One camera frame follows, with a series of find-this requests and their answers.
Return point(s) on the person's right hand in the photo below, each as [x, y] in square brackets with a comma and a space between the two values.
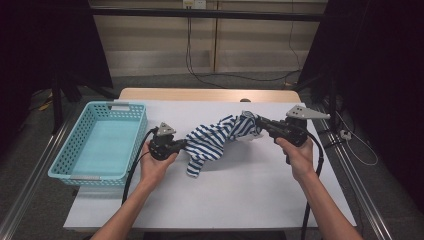
[301, 160]

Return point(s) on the person's left hand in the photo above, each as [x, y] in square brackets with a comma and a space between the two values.
[153, 171]

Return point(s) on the black metal stand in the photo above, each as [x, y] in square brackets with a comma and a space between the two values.
[56, 106]
[331, 100]

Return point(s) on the black curtain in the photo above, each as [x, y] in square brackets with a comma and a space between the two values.
[40, 40]
[383, 66]

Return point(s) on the small yellow strip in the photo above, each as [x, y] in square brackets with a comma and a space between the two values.
[45, 106]

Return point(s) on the aluminium rail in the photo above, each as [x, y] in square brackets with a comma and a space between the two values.
[30, 186]
[360, 193]

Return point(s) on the white wall socket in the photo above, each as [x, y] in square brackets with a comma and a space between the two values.
[195, 4]

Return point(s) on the dark round table grommet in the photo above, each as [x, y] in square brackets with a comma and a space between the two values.
[245, 100]

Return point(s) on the light blue plastic basket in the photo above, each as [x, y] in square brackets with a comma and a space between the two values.
[100, 146]

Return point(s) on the blue white striped baby romper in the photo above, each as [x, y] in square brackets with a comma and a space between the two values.
[210, 140]

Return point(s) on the white table mat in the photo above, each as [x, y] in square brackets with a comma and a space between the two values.
[216, 206]

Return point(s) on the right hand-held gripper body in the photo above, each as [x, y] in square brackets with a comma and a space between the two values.
[293, 130]

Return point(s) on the wooden table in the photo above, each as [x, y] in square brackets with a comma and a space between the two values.
[206, 95]

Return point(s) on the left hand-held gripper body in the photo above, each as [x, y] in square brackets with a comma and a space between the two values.
[163, 146]

